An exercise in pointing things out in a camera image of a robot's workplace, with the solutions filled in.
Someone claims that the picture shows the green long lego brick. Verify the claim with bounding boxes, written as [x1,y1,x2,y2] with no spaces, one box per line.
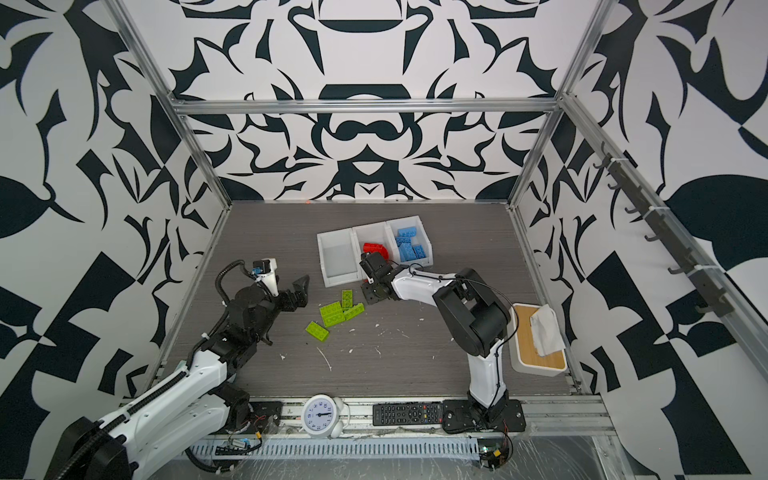
[341,289,354,311]

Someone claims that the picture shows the green slanted lego brick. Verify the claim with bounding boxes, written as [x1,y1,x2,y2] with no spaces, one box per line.
[343,303,365,321]

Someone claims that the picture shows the red D-shaped lego piece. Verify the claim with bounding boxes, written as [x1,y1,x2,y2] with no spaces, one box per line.
[362,242,390,260]

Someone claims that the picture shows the blue lego brick long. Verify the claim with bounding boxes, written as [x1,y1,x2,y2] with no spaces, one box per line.
[412,244,427,259]

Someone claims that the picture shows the blue lego brick studs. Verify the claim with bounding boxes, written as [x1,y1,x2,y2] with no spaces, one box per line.
[397,227,418,238]

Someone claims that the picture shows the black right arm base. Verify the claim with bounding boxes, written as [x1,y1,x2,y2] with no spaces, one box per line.
[442,390,527,434]

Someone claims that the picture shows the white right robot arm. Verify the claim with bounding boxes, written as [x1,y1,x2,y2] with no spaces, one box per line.
[362,262,517,413]

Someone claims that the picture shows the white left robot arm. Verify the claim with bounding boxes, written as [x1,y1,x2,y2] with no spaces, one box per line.
[45,275,310,479]

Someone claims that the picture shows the large green lego plate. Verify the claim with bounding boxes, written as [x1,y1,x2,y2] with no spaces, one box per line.
[319,302,346,328]

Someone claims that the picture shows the white left storage bin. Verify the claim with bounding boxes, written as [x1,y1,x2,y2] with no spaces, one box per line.
[316,228,362,288]

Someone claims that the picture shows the white storage bin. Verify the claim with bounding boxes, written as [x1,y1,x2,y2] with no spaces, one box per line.
[316,228,362,288]
[385,216,434,267]
[346,222,398,280]

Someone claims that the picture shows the white right storage bin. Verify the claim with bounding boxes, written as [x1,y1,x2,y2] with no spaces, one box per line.
[385,216,434,267]

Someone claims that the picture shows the white middle storage bin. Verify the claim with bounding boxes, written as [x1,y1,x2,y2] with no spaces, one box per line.
[346,222,398,280]

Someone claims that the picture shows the white analog clock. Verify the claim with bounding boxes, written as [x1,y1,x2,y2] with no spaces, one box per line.
[300,394,339,438]

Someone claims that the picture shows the black remote control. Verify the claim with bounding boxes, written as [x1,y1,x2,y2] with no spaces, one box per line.
[372,402,443,426]

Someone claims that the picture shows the electronics board left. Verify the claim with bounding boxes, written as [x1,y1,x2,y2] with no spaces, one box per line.
[215,434,263,456]

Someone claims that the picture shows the electronics board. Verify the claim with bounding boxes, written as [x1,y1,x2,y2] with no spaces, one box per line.
[215,434,263,456]
[479,436,514,471]

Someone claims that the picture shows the electronics board right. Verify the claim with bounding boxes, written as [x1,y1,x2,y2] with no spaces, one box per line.
[479,436,514,471]

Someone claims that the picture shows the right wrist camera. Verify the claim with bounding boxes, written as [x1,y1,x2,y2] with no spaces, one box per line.
[359,252,392,283]

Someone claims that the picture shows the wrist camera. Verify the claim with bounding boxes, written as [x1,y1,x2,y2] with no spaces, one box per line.
[251,258,279,297]
[359,252,392,283]

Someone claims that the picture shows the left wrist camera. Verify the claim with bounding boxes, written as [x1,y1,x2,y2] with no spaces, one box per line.
[251,258,279,297]

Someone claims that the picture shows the white perforated cable tray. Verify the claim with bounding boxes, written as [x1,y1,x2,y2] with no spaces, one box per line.
[191,437,480,461]

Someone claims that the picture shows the aluminium frame crossbar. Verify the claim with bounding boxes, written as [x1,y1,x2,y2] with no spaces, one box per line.
[171,98,557,115]

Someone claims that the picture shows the black hook rail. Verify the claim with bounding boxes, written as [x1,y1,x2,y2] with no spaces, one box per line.
[596,152,736,318]

